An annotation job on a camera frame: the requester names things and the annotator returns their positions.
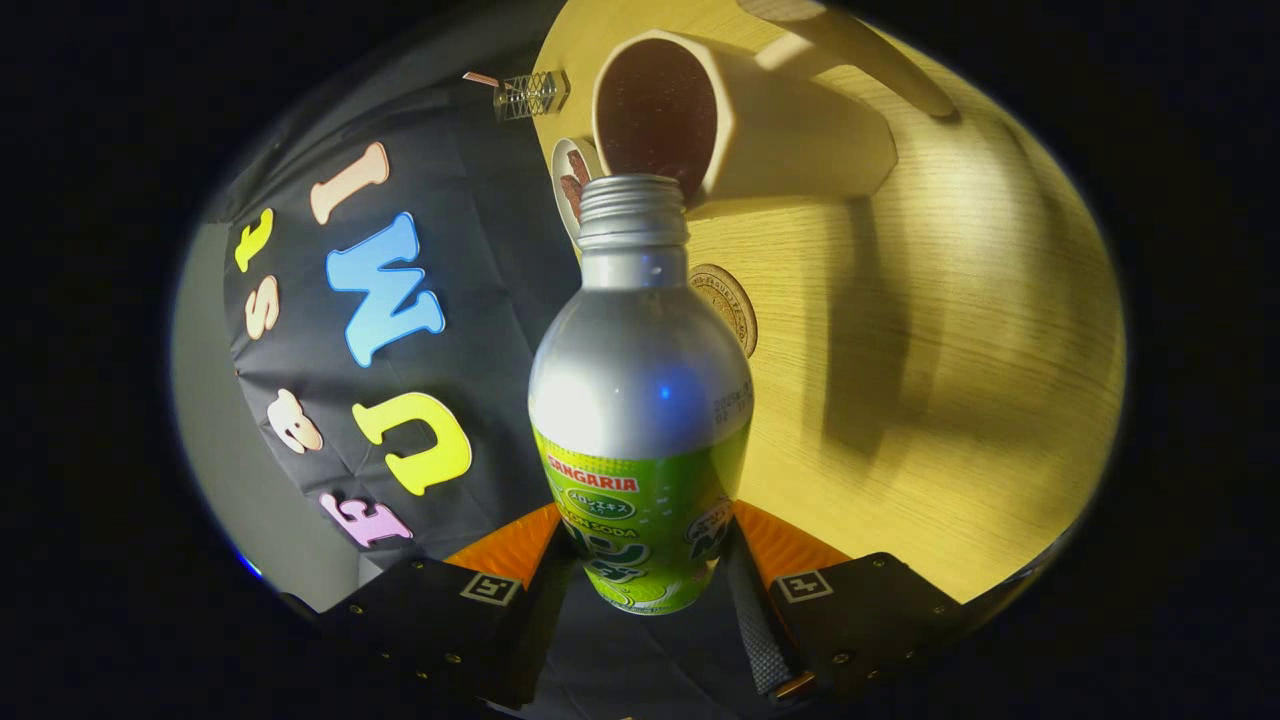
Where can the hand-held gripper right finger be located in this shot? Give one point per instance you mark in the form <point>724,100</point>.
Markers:
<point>765,640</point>

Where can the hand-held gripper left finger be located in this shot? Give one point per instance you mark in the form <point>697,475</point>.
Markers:
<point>540,630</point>

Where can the silver green juice bottle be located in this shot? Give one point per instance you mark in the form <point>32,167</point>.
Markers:
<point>640,380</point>

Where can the round brown coaster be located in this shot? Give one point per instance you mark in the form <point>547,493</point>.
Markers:
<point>730,300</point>

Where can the wooden table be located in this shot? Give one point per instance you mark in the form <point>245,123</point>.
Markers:
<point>950,400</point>

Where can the brown meat piece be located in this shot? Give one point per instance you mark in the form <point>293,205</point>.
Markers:
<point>572,198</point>
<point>580,168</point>

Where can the white oval plate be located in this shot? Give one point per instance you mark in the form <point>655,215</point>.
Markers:
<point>560,165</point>

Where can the pink stick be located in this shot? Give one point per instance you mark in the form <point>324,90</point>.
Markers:
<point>480,78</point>

